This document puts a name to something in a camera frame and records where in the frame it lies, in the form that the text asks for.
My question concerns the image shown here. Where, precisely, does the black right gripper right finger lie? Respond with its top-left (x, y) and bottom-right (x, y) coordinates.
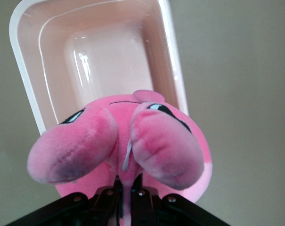
top-left (132, 174), bottom-right (232, 226)

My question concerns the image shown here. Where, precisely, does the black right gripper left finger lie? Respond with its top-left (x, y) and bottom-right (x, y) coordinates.
top-left (5, 175), bottom-right (123, 226)

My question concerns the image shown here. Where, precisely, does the pink plush toy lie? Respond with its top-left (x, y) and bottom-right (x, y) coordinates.
top-left (26, 89), bottom-right (213, 226)

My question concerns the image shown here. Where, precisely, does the pink translucent plastic box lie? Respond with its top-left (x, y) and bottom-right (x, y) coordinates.
top-left (9, 0), bottom-right (189, 136)

